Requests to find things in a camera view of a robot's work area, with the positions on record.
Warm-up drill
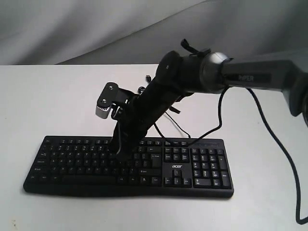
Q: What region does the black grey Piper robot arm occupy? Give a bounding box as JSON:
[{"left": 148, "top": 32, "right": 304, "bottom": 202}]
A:
[{"left": 109, "top": 40, "right": 308, "bottom": 160}]

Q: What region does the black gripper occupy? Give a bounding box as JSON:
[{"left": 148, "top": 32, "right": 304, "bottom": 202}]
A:
[{"left": 108, "top": 80, "right": 192, "bottom": 161}]

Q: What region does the black Acer keyboard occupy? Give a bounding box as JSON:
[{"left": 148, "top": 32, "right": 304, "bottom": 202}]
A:
[{"left": 23, "top": 135, "right": 235, "bottom": 200}]

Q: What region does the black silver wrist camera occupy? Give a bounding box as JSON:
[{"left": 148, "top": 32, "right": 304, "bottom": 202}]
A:
[{"left": 95, "top": 82, "right": 133, "bottom": 119}]

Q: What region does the black keyboard USB cable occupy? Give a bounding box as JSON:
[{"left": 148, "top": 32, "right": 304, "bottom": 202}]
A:
[{"left": 137, "top": 74, "right": 192, "bottom": 140}]

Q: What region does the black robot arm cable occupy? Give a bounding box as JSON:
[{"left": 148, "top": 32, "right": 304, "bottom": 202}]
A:
[{"left": 154, "top": 86, "right": 308, "bottom": 224}]

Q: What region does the grey backdrop cloth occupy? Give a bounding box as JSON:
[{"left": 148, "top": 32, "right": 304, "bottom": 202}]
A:
[{"left": 0, "top": 0, "right": 308, "bottom": 65}]

